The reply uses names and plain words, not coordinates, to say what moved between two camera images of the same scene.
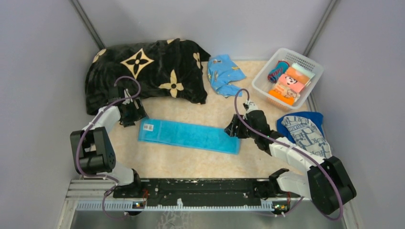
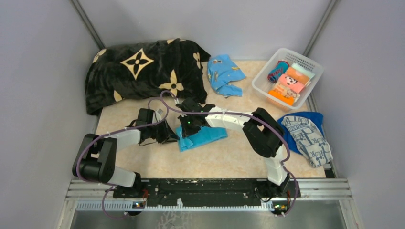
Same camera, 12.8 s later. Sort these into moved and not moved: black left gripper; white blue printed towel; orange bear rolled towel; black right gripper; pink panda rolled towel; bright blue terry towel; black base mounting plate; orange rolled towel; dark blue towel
Moved: black left gripper; black right gripper; bright blue terry towel
Not moved: white blue printed towel; orange bear rolled towel; dark blue towel; orange rolled towel; pink panda rolled towel; black base mounting plate
